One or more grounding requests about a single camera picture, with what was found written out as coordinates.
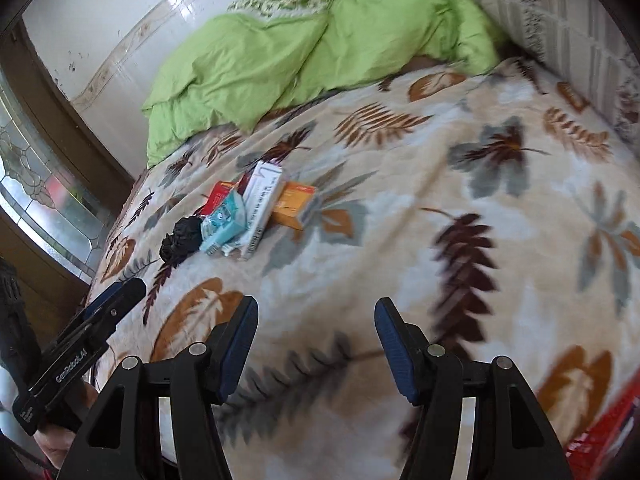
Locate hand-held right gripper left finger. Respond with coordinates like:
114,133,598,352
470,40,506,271
57,295,259,480

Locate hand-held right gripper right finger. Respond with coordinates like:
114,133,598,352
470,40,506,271
375,297,573,480

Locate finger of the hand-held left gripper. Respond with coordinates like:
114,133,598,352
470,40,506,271
75,277,147,341

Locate red cardboard box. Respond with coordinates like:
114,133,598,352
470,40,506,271
202,181,241,218

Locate red plastic basket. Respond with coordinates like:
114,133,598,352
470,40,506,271
565,390,640,480

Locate person's left forearm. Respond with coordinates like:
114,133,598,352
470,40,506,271
0,365,31,480

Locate person's left hand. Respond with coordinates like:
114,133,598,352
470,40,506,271
32,382,98,471

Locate black crumpled object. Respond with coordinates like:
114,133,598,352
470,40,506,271
159,215,206,263

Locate teal cardboard box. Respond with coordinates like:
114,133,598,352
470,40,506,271
199,192,248,256

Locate orange cardboard box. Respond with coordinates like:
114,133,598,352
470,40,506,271
270,182,318,231

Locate white cardboard box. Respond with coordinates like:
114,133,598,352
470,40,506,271
235,160,286,261

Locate leaf print plush blanket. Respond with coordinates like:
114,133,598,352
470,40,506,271
85,57,640,480

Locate green duvet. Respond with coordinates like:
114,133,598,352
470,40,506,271
141,0,501,168

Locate striped floral headboard cushion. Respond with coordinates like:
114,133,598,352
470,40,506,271
457,0,640,136

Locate brown wooden window frame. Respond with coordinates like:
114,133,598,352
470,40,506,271
0,15,138,361

